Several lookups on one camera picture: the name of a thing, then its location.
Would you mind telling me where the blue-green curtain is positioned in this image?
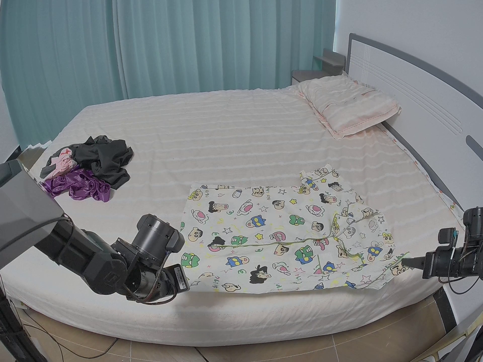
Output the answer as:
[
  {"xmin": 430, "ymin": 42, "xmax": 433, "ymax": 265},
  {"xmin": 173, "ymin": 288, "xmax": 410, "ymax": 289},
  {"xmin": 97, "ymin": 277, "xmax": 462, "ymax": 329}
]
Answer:
[
  {"xmin": 0, "ymin": 0, "xmax": 127, "ymax": 150},
  {"xmin": 111, "ymin": 0, "xmax": 337, "ymax": 101}
]

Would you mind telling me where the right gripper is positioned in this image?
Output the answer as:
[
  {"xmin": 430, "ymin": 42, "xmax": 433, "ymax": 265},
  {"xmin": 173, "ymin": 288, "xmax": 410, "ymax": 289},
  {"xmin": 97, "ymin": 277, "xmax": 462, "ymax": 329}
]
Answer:
[{"xmin": 400, "ymin": 248, "xmax": 454, "ymax": 280}]

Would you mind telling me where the white printed pyjama top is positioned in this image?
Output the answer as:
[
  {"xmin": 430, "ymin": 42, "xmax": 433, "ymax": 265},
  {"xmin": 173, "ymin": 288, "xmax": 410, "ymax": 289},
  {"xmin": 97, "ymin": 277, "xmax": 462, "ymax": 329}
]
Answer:
[{"xmin": 180, "ymin": 163, "xmax": 410, "ymax": 291}]

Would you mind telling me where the bed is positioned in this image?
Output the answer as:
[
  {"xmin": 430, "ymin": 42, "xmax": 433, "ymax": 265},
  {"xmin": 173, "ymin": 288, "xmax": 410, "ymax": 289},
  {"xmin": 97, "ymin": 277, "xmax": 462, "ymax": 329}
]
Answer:
[{"xmin": 0, "ymin": 33, "xmax": 483, "ymax": 353}]

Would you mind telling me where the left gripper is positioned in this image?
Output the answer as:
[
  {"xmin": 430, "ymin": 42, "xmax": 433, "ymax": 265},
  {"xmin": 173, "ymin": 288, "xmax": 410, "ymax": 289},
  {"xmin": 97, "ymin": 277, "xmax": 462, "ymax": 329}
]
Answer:
[{"xmin": 160, "ymin": 263, "xmax": 191, "ymax": 298}]

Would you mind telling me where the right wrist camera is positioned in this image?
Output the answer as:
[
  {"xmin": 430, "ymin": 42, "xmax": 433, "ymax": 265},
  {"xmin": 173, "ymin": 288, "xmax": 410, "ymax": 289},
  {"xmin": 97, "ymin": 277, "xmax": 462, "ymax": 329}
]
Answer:
[{"xmin": 438, "ymin": 228, "xmax": 459, "ymax": 246}]

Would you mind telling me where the grey bedside table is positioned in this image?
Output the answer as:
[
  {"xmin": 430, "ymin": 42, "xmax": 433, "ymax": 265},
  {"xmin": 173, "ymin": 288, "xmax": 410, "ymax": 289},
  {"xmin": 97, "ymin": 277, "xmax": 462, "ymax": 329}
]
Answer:
[{"xmin": 292, "ymin": 49, "xmax": 347, "ymax": 86}]

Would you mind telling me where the pink garment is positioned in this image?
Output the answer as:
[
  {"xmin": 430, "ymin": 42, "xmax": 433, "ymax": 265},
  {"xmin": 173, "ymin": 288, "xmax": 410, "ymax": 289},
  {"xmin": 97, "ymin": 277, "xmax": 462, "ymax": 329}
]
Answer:
[{"xmin": 47, "ymin": 147, "xmax": 78, "ymax": 178}]

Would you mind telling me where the pale pink striped pillow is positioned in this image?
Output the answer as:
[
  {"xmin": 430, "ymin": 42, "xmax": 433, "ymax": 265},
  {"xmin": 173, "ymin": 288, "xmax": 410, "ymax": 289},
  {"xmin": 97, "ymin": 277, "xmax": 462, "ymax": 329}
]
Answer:
[{"xmin": 298, "ymin": 77, "xmax": 401, "ymax": 141}]

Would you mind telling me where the black cable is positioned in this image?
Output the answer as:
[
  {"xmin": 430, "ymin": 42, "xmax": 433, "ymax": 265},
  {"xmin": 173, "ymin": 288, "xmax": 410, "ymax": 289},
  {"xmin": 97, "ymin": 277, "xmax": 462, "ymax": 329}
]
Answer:
[{"xmin": 126, "ymin": 292, "xmax": 179, "ymax": 307}]

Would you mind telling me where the black garment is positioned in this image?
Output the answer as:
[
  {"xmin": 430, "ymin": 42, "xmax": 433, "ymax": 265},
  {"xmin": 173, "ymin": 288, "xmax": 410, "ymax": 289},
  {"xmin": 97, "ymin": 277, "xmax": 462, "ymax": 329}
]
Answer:
[{"xmin": 39, "ymin": 135, "xmax": 133, "ymax": 191}]

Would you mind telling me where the purple garment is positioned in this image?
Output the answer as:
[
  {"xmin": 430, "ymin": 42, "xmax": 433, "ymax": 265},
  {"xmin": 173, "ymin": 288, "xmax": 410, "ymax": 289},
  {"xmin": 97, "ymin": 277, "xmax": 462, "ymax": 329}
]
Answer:
[{"xmin": 42, "ymin": 166, "xmax": 112, "ymax": 204}]

